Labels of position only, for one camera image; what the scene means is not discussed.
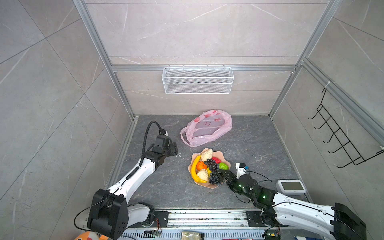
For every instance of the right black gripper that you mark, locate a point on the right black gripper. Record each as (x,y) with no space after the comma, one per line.
(229,174)

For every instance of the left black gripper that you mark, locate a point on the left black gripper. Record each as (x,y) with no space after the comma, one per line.
(173,148)

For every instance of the yellow fake banana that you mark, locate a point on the yellow fake banana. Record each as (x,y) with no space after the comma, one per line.
(193,170)

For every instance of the orange fake fruit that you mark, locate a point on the orange fake fruit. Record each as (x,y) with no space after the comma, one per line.
(201,166)

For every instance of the beige fake potato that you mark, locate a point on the beige fake potato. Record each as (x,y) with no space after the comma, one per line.
(206,155)

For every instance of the pink plastic bag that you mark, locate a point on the pink plastic bag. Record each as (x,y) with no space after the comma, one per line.
(206,128)

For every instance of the beige fake mushroom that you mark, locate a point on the beige fake mushroom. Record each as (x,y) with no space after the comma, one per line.
(203,175)

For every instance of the green fake fruit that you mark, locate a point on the green fake fruit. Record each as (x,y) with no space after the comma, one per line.
(223,166)

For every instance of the dark fake grapes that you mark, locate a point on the dark fake grapes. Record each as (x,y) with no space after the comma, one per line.
(212,169)

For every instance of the pink scalloped bowl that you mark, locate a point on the pink scalloped bowl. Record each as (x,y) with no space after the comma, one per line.
(218,155)

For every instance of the red fake strawberry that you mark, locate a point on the red fake strawberry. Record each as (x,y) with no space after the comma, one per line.
(217,161)

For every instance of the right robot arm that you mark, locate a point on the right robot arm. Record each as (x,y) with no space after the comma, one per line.
(335,222)

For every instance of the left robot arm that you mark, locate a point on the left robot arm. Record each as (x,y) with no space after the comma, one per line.
(110,213)

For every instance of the white digital timer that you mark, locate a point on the white digital timer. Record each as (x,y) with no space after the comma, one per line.
(291,187)

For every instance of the orange plush toy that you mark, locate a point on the orange plush toy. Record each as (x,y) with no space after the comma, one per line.
(91,236)

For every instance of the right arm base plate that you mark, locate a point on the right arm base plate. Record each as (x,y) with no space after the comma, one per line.
(258,218)

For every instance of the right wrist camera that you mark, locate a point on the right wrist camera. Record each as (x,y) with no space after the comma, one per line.
(241,169)

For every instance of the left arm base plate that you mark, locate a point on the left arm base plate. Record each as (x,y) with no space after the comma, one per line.
(159,218)

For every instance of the aluminium front rail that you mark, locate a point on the aluminium front rail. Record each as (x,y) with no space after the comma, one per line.
(202,219)

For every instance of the white wire mesh basket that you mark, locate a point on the white wire mesh basket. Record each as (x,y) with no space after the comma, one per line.
(197,80)

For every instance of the black wire hook rack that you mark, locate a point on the black wire hook rack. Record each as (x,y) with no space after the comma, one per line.
(345,145)

